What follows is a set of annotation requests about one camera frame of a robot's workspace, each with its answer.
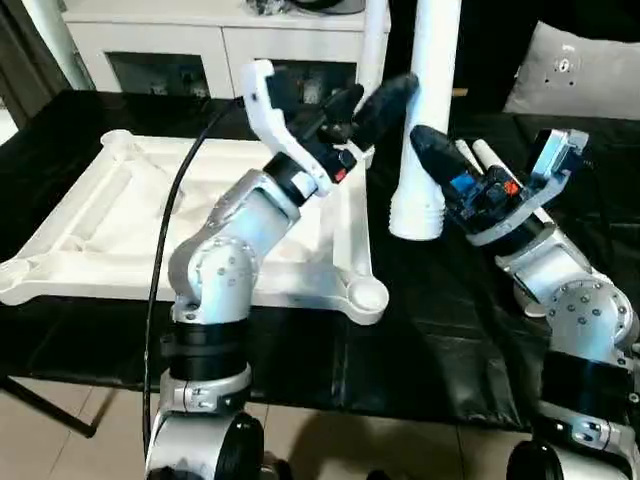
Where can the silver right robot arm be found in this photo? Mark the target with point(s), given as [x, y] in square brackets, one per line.
[575, 320]

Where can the white plastic table top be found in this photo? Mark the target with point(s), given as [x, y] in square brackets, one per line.
[100, 220]

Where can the dark round kitchen appliance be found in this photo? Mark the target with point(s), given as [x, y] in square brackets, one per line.
[330, 6]

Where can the black cabinet with yellow label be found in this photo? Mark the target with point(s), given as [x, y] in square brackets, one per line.
[490, 45]

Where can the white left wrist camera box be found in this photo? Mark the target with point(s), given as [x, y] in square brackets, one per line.
[275, 115]

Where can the black metal floor bar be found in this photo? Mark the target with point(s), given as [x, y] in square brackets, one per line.
[50, 405]

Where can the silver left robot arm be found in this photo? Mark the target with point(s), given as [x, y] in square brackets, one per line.
[225, 280]

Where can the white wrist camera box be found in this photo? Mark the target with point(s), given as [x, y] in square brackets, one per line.
[560, 160]
[275, 115]

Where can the white glass-door cabinet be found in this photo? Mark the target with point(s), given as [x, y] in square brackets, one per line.
[180, 40]

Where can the grey white pillow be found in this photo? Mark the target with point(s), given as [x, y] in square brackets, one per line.
[580, 75]

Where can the grey curtain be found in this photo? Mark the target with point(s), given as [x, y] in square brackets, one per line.
[30, 55]

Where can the white plastic table leg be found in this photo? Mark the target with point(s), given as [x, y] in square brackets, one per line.
[466, 152]
[428, 100]
[500, 165]
[373, 50]

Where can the black work mat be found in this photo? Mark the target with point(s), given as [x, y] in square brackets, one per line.
[470, 300]

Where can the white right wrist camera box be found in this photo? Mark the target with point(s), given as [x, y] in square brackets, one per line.
[560, 160]

